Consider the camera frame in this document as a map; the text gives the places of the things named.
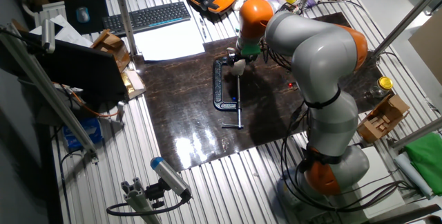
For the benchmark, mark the brown cardboard sheet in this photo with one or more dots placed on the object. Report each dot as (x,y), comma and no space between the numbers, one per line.
(428,51)

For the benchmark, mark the black C-clamp with steel screw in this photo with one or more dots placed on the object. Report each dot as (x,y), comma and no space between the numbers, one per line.
(217,85)

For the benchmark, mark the gold foil box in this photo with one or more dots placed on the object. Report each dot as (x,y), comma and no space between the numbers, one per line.
(133,84)

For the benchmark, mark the grey computer mouse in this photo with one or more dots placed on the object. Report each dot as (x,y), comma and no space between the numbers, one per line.
(83,15)

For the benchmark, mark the black mouse pad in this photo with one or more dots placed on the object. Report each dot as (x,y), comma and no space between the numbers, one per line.
(70,23)

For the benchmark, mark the dark brown marble pattern mat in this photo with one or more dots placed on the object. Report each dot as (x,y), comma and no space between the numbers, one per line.
(179,113)

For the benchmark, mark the green flange adapter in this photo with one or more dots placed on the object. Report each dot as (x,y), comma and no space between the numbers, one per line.
(251,49)

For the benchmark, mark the black flat monitor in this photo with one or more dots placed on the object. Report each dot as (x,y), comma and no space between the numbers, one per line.
(79,68)

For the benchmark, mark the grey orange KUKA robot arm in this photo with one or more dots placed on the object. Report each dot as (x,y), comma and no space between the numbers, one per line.
(321,58)

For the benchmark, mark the white base board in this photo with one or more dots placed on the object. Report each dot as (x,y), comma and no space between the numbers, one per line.
(380,168)

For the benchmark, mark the black computer keyboard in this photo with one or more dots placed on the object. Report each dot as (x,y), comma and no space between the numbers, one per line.
(148,17)

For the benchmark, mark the glass jar with yellow lid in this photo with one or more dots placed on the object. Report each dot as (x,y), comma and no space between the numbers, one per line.
(384,83)

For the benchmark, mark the short aluminium profile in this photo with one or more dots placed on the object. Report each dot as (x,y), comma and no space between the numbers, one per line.
(138,200)

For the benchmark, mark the silver camera with blue end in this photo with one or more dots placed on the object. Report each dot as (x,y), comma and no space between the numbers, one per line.
(169,175)

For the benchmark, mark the white paper roll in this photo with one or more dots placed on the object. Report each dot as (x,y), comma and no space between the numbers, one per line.
(412,174)

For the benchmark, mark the silver bar webcam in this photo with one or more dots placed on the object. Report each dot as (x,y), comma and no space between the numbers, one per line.
(48,35)

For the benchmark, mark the white translucent plastic jar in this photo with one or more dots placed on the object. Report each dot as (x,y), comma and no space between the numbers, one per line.
(237,71)

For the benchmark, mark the white round object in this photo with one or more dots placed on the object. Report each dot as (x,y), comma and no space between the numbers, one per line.
(237,4)

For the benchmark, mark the stack of white papers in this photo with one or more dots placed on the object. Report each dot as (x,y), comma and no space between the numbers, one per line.
(70,35)

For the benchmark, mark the large white paper sheet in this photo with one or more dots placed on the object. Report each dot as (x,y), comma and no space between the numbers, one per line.
(169,42)

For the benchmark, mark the blue plastic packet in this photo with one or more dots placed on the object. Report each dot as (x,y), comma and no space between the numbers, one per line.
(83,132)

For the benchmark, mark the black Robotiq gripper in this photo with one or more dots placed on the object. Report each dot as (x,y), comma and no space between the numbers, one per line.
(243,56)

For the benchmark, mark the brown wooden box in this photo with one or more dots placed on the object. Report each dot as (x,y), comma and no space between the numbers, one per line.
(110,44)

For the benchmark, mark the green cloth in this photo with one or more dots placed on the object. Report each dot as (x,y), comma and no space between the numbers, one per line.
(426,158)

